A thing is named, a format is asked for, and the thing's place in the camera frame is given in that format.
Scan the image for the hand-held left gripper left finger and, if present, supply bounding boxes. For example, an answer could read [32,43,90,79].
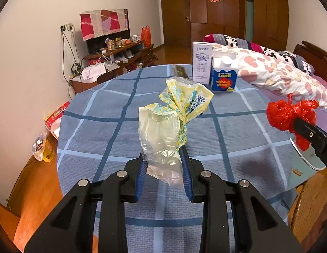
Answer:
[25,153,148,253]

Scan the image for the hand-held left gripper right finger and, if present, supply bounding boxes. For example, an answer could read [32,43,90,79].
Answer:
[179,145,304,253]

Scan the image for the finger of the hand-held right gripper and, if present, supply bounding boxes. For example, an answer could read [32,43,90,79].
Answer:
[293,117,327,151]

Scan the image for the teal bin with metal rim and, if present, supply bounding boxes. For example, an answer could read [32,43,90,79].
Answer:
[289,133,326,171]

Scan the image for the red plastic bag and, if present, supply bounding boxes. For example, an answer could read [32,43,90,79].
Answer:
[266,93,320,151]

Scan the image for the yellow white plastic bag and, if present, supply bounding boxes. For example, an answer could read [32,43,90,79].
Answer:
[138,76,214,189]

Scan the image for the brown wicker chair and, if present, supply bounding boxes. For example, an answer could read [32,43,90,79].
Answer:
[287,172,327,245]

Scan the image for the bed with purple sheet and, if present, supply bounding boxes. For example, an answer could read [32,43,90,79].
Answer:
[243,74,327,129]

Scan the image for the blue checked tablecloth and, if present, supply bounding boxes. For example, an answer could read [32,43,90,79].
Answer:
[56,64,298,253]

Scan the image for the white quilt pink hearts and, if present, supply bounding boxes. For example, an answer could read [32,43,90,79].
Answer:
[212,43,327,113]

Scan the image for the wooden bed headboard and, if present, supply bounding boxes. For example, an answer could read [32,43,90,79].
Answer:
[293,41,327,85]

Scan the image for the yellow plastic container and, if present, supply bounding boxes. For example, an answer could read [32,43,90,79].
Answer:
[43,134,58,162]

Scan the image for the blue milk carton white cap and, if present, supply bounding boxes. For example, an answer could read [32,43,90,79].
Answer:
[209,55,238,92]

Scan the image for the red white cardboard box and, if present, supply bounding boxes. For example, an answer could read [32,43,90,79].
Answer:
[44,101,70,140]

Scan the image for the clear bag of scraps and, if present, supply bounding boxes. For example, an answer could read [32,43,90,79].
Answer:
[32,133,46,161]

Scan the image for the dark flat snack packet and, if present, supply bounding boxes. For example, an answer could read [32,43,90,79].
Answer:
[172,65,191,79]

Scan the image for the striped cow print blanket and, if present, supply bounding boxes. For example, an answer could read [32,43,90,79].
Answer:
[203,33,315,74]

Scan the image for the tall white milk carton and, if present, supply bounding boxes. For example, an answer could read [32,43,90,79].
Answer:
[192,42,213,85]

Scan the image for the white flat box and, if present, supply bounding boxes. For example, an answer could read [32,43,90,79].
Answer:
[81,65,120,81]

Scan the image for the wooden television stand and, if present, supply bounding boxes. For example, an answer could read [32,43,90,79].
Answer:
[71,41,156,94]

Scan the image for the black television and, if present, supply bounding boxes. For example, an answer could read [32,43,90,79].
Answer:
[85,9,131,54]

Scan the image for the brown wooden wardrobe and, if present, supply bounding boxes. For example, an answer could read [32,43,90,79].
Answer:
[149,0,289,49]

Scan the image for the orange plastic bag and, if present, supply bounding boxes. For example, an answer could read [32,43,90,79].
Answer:
[141,26,152,47]

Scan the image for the red pink patchwork cover cloth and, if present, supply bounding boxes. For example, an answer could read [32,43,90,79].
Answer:
[79,9,128,41]

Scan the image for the brown wooden door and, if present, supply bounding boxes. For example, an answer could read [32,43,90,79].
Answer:
[161,0,191,46]

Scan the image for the black power cable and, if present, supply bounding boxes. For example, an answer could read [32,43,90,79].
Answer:
[62,30,83,95]

